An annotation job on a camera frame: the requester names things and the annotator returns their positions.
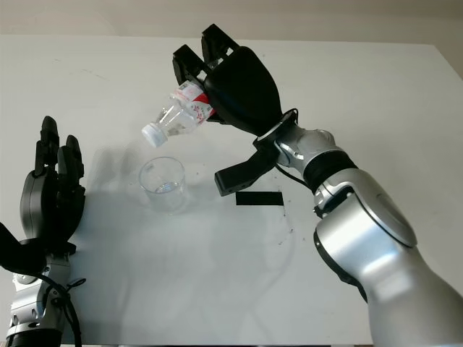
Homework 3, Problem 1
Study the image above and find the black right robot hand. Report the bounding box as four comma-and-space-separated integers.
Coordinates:
171, 24, 286, 137

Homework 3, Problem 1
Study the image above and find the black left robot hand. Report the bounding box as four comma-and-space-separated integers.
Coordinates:
18, 116, 87, 248

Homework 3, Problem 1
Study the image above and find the clear plastic water bottle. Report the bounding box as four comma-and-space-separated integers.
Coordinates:
140, 81, 214, 148

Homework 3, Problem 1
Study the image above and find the clear plastic cup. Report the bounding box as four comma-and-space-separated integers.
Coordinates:
139, 156, 188, 213

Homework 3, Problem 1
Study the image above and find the black tape strip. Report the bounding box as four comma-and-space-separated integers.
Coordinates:
235, 192, 284, 207

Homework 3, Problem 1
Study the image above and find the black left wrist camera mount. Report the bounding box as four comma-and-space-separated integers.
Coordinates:
0, 222, 77, 275

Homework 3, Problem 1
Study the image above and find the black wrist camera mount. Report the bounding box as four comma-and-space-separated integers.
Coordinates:
214, 121, 296, 197
0, 222, 77, 275

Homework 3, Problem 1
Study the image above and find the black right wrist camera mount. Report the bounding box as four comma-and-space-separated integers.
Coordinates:
214, 121, 296, 197

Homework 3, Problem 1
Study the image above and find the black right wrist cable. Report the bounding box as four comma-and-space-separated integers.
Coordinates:
276, 108, 315, 189

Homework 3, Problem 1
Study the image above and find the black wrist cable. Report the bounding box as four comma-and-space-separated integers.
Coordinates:
276, 108, 315, 189
38, 271, 87, 347

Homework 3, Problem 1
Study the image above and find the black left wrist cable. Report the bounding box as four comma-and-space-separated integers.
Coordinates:
38, 271, 87, 347

